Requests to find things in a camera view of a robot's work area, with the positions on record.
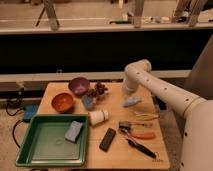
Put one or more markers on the black remote control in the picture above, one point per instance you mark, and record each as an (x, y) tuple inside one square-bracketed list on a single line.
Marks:
[(107, 139)]

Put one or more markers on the white paper cup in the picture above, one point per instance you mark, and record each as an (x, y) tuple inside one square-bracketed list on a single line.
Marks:
[(97, 117)]

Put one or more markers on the yellow clip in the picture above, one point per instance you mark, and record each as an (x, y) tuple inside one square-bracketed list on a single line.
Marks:
[(146, 116)]

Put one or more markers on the blue cup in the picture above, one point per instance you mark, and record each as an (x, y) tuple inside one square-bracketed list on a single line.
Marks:
[(88, 102)]

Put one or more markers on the blue sponge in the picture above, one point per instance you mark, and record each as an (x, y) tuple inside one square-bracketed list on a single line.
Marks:
[(73, 131)]

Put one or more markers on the light blue towel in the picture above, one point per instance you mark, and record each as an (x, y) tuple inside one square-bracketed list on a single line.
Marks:
[(131, 101)]

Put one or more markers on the red bowl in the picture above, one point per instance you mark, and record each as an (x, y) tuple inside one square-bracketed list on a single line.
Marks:
[(62, 102)]

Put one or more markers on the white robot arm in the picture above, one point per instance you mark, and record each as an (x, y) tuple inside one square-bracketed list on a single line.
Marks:
[(197, 147)]

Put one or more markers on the purple grape bunch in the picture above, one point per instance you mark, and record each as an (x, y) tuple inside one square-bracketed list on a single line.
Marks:
[(98, 90)]

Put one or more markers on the blue box on floor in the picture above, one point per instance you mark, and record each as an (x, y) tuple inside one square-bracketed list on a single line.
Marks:
[(30, 111)]

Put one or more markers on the orange handled pliers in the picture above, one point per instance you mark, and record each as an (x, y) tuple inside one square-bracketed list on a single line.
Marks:
[(138, 135)]

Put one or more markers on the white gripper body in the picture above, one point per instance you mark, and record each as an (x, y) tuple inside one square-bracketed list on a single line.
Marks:
[(127, 92)]

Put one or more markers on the purple bowl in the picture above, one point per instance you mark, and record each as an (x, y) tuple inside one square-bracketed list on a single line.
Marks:
[(79, 86)]

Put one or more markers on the green plastic tray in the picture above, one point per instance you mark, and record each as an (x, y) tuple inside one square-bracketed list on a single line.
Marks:
[(44, 144)]

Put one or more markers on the black handled tool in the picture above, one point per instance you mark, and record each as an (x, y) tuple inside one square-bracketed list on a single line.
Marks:
[(141, 148)]

